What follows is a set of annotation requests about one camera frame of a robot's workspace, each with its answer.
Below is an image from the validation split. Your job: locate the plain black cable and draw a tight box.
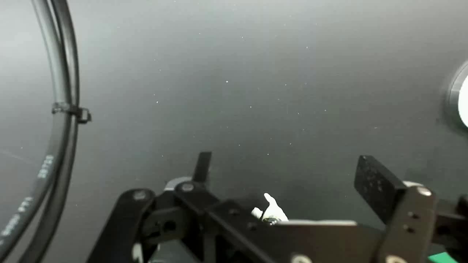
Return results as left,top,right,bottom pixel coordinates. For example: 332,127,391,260
19,0,82,263

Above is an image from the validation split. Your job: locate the round silver-rimmed white disc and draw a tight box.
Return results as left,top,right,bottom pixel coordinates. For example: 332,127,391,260
442,58,468,134

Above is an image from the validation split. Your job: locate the black cable with white print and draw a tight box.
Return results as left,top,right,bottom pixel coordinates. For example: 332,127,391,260
0,0,70,260

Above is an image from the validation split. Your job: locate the black cable tie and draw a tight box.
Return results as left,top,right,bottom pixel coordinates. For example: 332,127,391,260
51,99,94,125

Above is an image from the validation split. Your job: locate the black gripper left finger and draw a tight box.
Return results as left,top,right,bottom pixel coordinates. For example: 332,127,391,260
86,150,275,263

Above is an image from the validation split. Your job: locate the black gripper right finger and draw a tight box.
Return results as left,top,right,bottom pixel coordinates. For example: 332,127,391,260
354,153,468,263

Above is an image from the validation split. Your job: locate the white towel with green print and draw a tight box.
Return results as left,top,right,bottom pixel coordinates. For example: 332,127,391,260
262,191,290,225

